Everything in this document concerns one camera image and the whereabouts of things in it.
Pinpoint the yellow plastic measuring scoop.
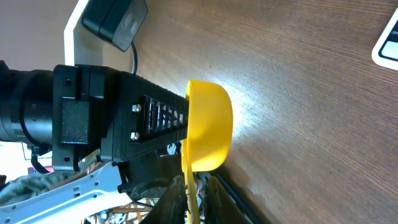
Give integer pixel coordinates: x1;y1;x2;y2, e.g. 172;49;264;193
182;80;233;223

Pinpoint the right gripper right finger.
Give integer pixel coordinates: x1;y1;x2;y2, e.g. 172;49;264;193
204;177;251;224

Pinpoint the white digital kitchen scale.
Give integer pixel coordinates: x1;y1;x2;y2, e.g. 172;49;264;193
371;9;397;70

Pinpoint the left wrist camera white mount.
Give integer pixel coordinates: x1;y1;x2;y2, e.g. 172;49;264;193
63;0;149;72

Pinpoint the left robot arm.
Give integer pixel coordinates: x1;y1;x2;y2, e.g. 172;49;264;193
1;63;189;172

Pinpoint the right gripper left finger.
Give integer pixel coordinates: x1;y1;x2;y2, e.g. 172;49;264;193
141;175;187;224

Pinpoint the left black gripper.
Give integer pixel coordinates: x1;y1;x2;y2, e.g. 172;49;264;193
52;65;189;172

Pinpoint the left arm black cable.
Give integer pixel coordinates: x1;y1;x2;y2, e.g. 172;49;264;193
129;40;139;75

